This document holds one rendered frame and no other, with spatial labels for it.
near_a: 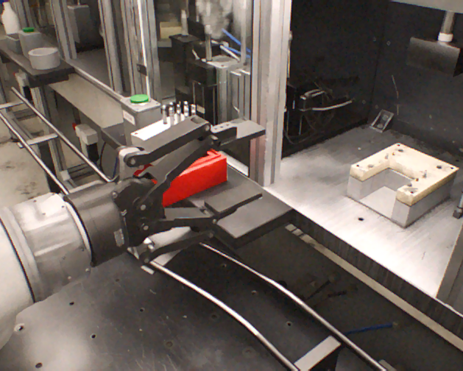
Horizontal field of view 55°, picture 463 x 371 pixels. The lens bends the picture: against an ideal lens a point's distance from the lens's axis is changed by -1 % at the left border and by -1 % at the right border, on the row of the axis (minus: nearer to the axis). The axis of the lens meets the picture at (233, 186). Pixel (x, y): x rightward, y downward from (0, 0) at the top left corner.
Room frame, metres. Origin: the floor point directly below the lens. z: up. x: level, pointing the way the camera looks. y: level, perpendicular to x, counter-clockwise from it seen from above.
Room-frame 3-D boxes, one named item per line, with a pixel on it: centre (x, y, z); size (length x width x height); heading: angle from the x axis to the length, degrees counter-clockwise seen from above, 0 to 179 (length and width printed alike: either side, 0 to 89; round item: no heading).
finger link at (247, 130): (0.45, 0.00, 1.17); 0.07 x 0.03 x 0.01; 129
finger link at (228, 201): (0.45, 0.00, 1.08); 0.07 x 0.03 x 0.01; 129
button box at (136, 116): (0.90, 0.19, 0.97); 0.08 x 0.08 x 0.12; 39
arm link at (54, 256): (0.31, 0.17, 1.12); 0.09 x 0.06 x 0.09; 39
